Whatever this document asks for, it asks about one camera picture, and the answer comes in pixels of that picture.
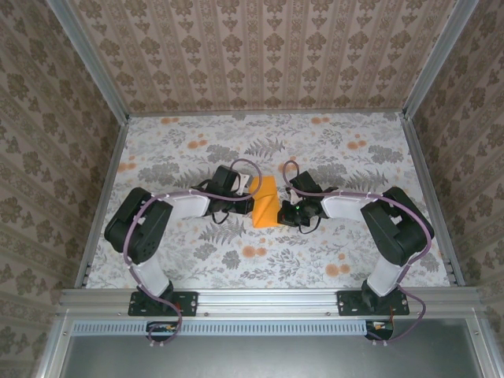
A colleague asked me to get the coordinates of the orange paper sheet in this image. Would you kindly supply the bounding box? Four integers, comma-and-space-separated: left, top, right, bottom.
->
251, 175, 280, 229

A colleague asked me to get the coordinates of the grey metal sheet panel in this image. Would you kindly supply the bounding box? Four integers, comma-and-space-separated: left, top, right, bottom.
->
58, 334, 489, 378

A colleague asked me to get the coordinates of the floral patterned table cover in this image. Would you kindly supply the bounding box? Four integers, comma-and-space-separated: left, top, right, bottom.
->
84, 112, 454, 291

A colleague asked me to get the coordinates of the right gripper thin black cable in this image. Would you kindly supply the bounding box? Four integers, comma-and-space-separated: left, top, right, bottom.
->
298, 218, 321, 235

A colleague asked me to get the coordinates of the wide aluminium frame rail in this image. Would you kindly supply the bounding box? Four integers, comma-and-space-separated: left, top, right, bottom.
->
58, 287, 484, 317

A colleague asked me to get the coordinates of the thin aluminium table rail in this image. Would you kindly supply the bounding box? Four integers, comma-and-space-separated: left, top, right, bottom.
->
126, 109, 406, 118

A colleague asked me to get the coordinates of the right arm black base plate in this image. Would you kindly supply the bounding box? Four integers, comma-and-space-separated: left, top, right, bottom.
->
337, 290, 410, 317

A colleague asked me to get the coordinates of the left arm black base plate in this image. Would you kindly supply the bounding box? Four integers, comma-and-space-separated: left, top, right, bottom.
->
128, 290, 198, 317

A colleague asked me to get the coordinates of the grey slotted cable duct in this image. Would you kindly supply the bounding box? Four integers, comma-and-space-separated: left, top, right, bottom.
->
72, 319, 397, 337

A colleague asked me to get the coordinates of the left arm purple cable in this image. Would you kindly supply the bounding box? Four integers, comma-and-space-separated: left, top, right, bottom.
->
123, 158, 263, 350

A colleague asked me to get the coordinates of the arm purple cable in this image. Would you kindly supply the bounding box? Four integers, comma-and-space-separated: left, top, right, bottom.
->
282, 159, 436, 347
123, 158, 263, 350

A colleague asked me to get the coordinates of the aluminium side rail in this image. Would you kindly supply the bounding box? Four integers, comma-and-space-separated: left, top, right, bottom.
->
399, 112, 468, 287
74, 116, 131, 291

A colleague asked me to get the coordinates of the black connector box with wires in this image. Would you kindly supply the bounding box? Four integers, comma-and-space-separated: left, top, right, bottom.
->
146, 321, 178, 342
365, 319, 395, 342

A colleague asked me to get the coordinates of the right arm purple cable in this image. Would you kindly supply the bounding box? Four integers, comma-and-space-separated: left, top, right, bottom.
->
282, 159, 436, 347

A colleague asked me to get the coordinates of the aluminium corner post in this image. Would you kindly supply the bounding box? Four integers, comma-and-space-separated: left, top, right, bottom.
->
401, 0, 480, 119
46, 0, 130, 121

